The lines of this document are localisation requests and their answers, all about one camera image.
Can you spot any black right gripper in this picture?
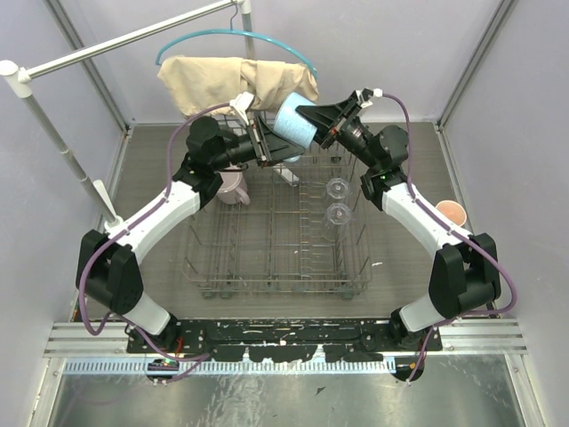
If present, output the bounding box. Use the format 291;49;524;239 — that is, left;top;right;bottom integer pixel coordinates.
290;99;378;172

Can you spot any blue ceramic mug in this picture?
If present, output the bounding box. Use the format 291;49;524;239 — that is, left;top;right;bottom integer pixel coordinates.
273;93;317;149

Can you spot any lilac ceramic mug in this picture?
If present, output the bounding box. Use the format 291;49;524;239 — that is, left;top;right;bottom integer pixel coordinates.
216;172;251;205

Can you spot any clear faceted glass cup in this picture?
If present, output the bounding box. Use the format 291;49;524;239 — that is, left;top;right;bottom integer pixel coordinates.
324;177;352;204

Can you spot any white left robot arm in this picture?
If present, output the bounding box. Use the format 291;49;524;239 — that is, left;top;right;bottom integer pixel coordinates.
76;109;316;352

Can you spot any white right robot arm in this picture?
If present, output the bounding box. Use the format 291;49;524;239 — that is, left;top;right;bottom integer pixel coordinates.
295;89;501;350

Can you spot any beige cloth on hanger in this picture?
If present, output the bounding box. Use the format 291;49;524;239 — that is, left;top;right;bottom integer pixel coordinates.
158;56;319;117

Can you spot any teal clothes hanger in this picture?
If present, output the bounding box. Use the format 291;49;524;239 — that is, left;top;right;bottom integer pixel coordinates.
154;4;319;81

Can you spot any pink ceramic mug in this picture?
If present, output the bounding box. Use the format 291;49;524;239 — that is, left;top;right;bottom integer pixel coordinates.
436;200;468;227

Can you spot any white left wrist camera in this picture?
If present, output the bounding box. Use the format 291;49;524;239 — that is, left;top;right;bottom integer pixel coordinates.
229;92;254;126

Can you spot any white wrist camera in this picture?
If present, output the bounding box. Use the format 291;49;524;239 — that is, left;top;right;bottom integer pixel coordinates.
357;88;383;109
229;92;254;126

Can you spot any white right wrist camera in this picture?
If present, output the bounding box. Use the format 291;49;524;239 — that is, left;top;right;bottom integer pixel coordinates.
357;88;383;109

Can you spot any grey wire dish rack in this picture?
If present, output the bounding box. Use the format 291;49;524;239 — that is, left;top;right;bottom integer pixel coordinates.
182;145;371;299

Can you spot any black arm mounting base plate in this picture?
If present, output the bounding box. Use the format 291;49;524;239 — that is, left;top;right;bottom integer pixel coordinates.
150;318;428;363

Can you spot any white clothes rail stand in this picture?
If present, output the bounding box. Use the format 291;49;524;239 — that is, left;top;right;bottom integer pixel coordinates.
0;0;300;278

